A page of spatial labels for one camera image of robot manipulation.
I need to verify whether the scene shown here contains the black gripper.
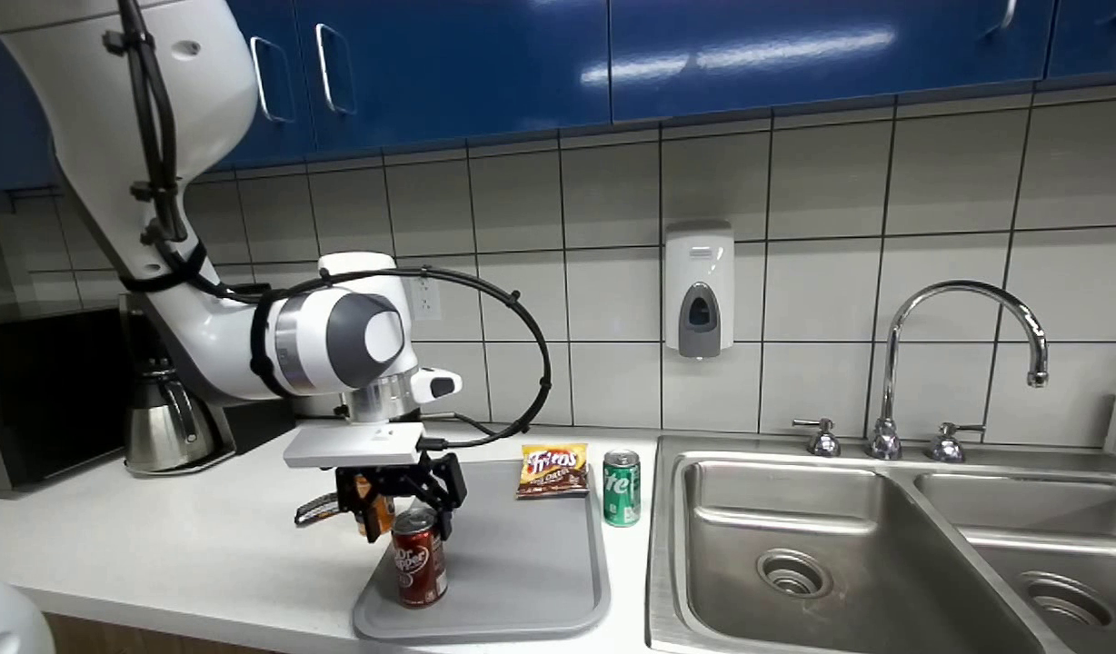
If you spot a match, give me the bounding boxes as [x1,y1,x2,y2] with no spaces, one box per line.
[336,449,473,550]

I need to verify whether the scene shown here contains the red Dr Pepper can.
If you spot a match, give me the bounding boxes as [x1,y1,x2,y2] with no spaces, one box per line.
[390,504,456,615]

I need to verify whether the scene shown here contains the orange soda can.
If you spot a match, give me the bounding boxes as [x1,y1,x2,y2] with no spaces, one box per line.
[349,470,383,515]

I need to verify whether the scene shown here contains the green soda can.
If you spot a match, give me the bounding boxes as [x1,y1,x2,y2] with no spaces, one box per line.
[599,447,646,530]

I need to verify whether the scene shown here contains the grey plastic tray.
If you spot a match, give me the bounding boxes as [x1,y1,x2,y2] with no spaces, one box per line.
[349,455,616,648]

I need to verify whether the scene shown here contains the yellow snack bag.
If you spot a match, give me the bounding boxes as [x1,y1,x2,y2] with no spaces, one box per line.
[513,438,595,504]

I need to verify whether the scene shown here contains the silver coffee pot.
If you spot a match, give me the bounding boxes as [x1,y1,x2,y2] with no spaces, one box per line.
[117,284,302,481]

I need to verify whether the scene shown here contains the stainless steel carafe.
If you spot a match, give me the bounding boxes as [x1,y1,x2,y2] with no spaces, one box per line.
[123,360,223,477]

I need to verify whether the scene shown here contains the metal sink drain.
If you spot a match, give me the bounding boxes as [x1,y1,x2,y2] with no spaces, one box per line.
[1018,576,1116,637]
[754,546,834,601]

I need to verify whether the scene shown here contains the black microwave oven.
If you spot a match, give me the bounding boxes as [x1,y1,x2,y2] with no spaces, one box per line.
[0,306,140,498]

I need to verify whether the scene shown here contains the stainless steel double sink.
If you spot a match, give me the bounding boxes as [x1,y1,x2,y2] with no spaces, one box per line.
[642,432,1116,654]

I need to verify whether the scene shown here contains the chrome gooseneck faucet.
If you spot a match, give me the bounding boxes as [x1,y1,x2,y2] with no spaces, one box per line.
[865,275,1054,461]

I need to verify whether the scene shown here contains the blue upper cabinets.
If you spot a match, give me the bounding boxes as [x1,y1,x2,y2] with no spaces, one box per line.
[0,0,1116,195]

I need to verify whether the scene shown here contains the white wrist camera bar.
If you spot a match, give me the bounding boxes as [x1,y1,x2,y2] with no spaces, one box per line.
[281,420,428,473]

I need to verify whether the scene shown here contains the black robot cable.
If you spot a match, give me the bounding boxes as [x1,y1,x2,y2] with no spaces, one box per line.
[97,0,558,447]

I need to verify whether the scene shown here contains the white wall soap dispenser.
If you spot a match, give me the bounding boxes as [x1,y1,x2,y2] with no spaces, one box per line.
[659,224,742,362]

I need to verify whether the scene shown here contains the chrome faucet handle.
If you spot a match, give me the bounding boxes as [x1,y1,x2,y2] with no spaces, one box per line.
[927,416,989,464]
[788,413,847,461]

